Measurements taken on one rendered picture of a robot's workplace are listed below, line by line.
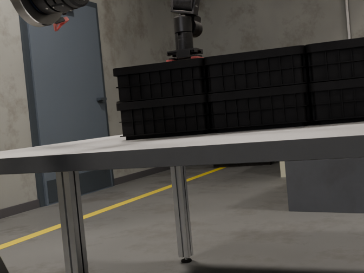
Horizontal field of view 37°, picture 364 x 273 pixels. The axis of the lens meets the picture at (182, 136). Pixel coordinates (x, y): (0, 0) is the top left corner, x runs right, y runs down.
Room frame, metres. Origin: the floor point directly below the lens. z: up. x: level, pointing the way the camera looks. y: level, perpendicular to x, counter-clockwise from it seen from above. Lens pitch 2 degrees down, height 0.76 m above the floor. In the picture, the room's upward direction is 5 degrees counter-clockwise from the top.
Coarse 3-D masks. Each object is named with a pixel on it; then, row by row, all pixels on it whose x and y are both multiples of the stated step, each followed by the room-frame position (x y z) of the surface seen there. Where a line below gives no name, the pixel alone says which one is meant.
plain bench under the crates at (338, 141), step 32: (288, 128) 1.48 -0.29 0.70; (320, 128) 1.31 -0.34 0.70; (352, 128) 1.18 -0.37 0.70; (0, 160) 1.30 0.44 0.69; (32, 160) 1.26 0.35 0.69; (64, 160) 1.22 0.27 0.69; (96, 160) 1.18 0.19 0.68; (128, 160) 1.15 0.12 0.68; (160, 160) 1.12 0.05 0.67; (192, 160) 1.09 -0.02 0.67; (224, 160) 1.06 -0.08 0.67; (256, 160) 1.03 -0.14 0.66; (288, 160) 1.00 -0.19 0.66; (64, 192) 1.94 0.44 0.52; (64, 224) 1.94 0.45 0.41; (64, 256) 1.94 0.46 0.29
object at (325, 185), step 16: (304, 160) 3.79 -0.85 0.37; (320, 160) 3.73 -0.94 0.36; (336, 160) 3.66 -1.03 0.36; (352, 160) 3.60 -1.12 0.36; (288, 176) 3.87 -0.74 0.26; (304, 176) 3.80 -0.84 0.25; (320, 176) 3.73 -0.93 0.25; (336, 176) 3.67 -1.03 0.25; (352, 176) 3.61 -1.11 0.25; (288, 192) 3.87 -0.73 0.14; (304, 192) 3.80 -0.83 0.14; (320, 192) 3.74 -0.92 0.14; (336, 192) 3.67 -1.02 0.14; (352, 192) 3.61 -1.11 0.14; (304, 208) 3.81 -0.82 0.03; (320, 208) 3.74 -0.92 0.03; (336, 208) 3.68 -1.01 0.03; (352, 208) 3.62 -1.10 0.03
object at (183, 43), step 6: (180, 36) 1.70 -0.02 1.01; (186, 36) 1.70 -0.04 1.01; (192, 36) 1.72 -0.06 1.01; (180, 42) 1.70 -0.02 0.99; (186, 42) 1.70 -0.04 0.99; (192, 42) 1.72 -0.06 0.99; (180, 48) 1.70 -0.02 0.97; (186, 48) 1.70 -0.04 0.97; (192, 48) 1.68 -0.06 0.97; (198, 48) 1.70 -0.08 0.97; (168, 54) 1.72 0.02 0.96; (174, 54) 1.71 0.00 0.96
